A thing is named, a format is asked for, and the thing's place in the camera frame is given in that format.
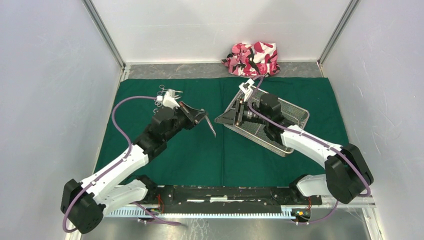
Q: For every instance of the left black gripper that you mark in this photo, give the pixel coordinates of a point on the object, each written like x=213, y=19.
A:
x=192, y=115

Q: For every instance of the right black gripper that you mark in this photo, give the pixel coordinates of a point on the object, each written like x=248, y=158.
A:
x=235, y=114

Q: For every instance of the wire mesh instrument tray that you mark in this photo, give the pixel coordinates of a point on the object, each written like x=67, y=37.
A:
x=291, y=112

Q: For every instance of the surgical forceps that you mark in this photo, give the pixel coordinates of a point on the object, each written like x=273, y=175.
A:
x=162, y=88

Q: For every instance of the green surgical drape cloth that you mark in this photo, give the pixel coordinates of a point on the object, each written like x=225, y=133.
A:
x=196, y=158

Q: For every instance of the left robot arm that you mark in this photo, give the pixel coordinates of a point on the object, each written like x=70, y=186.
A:
x=126, y=159

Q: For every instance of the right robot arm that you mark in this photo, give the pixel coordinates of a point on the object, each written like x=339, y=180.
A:
x=346, y=174

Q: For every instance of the pink camouflage cloth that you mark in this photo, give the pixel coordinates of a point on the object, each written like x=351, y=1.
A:
x=250, y=60

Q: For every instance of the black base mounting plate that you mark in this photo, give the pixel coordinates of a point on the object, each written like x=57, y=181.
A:
x=179, y=199

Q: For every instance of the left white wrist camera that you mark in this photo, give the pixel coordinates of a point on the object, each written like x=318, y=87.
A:
x=167, y=98

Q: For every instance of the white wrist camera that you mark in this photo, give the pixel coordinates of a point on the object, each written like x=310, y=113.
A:
x=167, y=98
x=247, y=89

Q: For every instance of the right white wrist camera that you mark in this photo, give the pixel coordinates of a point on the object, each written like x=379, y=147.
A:
x=247, y=89

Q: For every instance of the aluminium frame rail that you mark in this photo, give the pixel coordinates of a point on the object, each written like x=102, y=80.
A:
x=287, y=212

